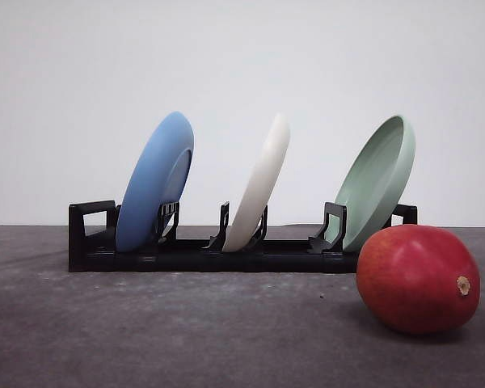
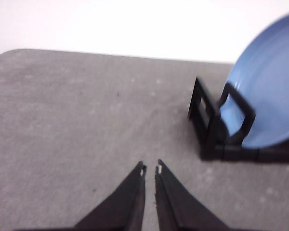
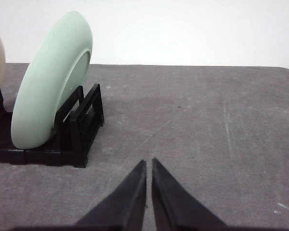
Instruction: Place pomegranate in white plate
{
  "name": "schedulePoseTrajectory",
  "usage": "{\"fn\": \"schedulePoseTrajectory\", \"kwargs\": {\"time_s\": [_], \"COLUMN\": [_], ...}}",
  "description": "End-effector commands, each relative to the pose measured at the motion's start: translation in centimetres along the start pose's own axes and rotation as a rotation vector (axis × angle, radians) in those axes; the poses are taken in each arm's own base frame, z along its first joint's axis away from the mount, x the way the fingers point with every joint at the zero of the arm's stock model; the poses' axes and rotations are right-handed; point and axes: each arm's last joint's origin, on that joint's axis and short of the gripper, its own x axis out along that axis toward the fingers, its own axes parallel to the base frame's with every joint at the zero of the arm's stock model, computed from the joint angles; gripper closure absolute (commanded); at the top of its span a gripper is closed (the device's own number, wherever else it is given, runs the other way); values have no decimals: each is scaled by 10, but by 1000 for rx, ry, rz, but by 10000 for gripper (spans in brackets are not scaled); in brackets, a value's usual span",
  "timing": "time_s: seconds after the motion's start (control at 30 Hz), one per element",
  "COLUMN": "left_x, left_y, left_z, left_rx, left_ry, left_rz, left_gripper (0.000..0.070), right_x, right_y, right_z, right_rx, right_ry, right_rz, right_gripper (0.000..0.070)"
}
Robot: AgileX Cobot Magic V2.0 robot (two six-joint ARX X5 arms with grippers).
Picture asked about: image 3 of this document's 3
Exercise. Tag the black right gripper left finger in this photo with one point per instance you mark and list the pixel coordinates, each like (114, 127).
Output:
(124, 209)

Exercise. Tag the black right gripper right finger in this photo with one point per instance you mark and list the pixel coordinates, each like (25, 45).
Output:
(175, 208)

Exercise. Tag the green plate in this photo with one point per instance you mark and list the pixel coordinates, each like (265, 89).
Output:
(56, 72)

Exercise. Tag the black dish rack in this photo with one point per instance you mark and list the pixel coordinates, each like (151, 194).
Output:
(78, 123)

